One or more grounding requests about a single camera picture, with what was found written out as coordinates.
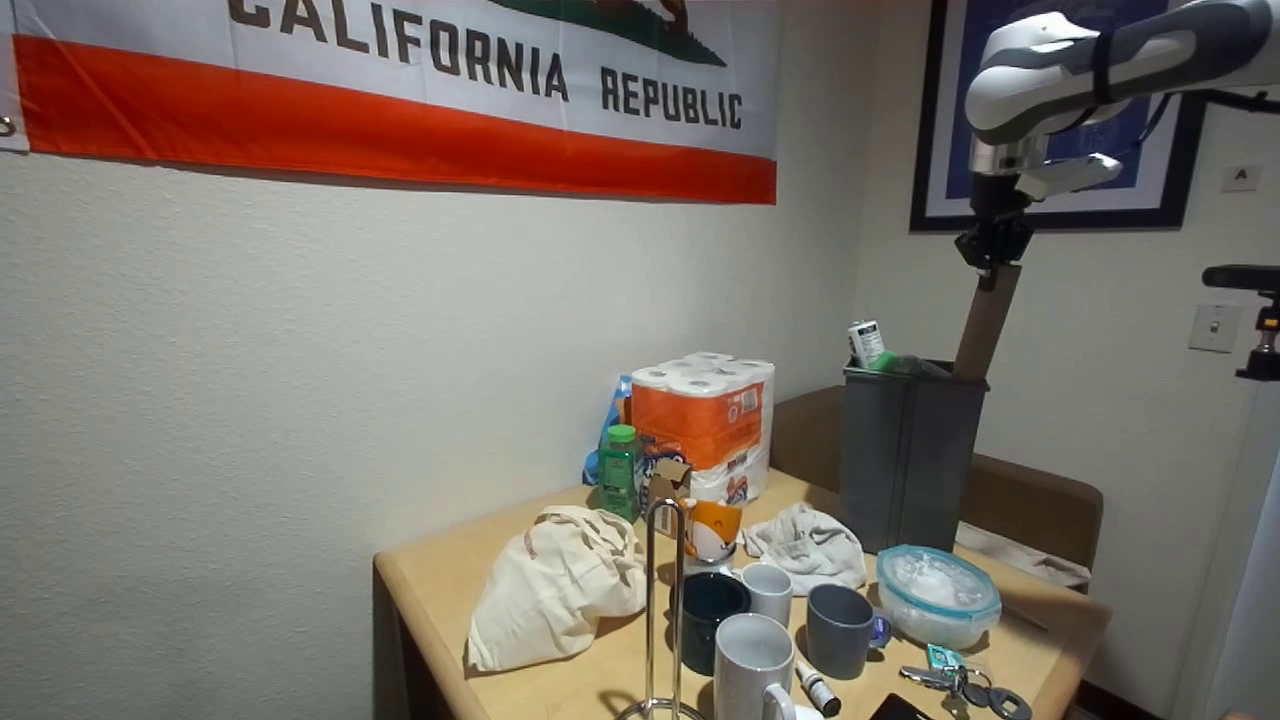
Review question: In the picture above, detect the green bottle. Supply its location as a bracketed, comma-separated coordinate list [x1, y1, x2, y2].
[597, 424, 642, 524]

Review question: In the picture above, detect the black phone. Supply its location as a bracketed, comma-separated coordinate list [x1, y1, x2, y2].
[867, 692, 937, 720]

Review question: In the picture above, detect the silver paper roll holder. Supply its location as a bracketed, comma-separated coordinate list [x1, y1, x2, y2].
[614, 496, 707, 720]

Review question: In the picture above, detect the grey crumpled cloth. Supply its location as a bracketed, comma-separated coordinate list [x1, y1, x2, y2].
[741, 502, 869, 597]

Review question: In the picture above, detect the brown armchair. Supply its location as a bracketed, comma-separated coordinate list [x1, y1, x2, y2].
[769, 384, 1105, 593]

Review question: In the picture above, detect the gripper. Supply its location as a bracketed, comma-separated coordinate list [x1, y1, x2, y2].
[954, 174, 1036, 293]

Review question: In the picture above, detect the plastic container with blue lid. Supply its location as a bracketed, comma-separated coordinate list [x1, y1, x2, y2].
[876, 544, 1003, 652]

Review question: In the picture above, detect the orange fox mug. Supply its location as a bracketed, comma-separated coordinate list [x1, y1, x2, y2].
[684, 499, 744, 573]

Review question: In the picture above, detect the large white mug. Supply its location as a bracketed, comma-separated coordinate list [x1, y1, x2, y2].
[713, 612, 799, 720]

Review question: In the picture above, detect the framed blue picture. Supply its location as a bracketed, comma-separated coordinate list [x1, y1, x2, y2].
[909, 0, 1208, 234]

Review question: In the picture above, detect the small white mug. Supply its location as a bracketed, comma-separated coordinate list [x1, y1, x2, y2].
[739, 562, 795, 629]

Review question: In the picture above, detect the white can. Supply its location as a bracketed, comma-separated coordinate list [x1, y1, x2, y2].
[847, 319, 888, 372]

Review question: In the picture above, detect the bunch of keys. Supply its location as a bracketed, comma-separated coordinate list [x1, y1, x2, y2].
[899, 644, 1034, 720]

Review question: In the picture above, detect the dark teal mug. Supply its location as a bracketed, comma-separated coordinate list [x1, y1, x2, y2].
[669, 571, 752, 677]

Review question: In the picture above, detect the cardboard paper roll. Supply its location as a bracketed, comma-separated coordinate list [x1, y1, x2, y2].
[951, 262, 1024, 383]

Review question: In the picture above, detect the white lip balm tube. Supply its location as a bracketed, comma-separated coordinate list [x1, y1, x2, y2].
[794, 659, 844, 719]

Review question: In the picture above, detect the green wrapper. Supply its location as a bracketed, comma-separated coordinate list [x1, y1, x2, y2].
[869, 351, 952, 380]

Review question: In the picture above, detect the white and red flag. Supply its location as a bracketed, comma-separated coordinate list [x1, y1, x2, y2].
[0, 0, 782, 207]

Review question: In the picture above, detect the grey mug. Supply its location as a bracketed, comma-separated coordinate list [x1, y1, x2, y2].
[805, 582, 894, 682]

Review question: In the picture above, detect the beige cloth bag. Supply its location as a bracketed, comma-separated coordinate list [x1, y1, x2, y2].
[465, 505, 650, 674]

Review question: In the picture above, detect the pack of paper towel rolls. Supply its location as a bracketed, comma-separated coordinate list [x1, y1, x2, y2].
[629, 351, 777, 507]

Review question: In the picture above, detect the grey trash bin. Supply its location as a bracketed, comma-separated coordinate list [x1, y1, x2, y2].
[839, 359, 990, 555]

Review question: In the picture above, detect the wall switch plate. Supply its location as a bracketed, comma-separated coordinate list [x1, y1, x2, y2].
[1187, 303, 1245, 354]

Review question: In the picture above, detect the small cardboard box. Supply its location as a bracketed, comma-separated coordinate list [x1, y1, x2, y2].
[647, 457, 694, 538]

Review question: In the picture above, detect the camera on mount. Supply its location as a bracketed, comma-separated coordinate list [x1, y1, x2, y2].
[1201, 263, 1280, 383]

